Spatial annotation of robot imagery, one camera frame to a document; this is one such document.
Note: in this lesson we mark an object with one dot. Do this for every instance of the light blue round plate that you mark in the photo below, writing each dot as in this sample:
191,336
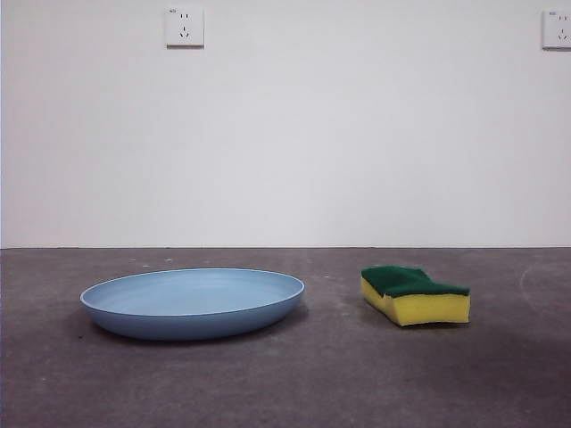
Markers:
192,303

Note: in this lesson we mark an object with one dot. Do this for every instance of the white wall socket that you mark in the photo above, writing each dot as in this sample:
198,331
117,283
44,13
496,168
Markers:
557,29
185,27

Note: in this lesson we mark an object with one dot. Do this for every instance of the green and yellow sponge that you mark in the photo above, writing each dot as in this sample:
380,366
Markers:
424,310

